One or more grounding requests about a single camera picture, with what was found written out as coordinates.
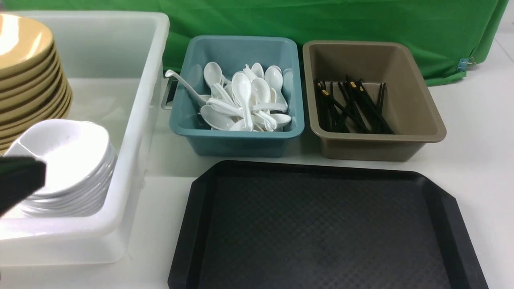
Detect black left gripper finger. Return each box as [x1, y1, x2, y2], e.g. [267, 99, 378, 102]
[0, 156, 46, 216]

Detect yellow noodle bowl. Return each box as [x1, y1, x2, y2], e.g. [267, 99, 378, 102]
[0, 14, 54, 77]

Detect white soup spoon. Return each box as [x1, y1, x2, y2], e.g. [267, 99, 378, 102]
[231, 72, 254, 132]

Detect stack of white dishes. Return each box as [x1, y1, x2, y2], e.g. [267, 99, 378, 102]
[1, 119, 117, 218]

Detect stack of yellow bowls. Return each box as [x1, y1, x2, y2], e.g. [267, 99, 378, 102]
[0, 48, 73, 155]

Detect large white plastic tub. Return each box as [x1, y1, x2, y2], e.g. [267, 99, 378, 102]
[1, 11, 169, 267]

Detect teal plastic bin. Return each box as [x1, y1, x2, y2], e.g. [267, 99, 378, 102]
[169, 35, 305, 157]

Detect white ladle spoon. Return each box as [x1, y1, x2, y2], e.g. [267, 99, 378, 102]
[165, 69, 211, 107]

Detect black serving tray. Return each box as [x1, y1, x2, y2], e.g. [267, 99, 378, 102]
[167, 161, 488, 289]

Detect pile of white spoons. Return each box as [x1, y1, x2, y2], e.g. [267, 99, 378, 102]
[198, 62, 293, 132]

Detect pile of black chopsticks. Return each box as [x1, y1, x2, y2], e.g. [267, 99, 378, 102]
[314, 75, 395, 135]

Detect brown plastic bin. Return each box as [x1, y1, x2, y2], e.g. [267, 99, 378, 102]
[303, 41, 447, 161]

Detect blue binder clip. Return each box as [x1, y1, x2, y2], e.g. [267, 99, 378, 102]
[456, 57, 477, 73]

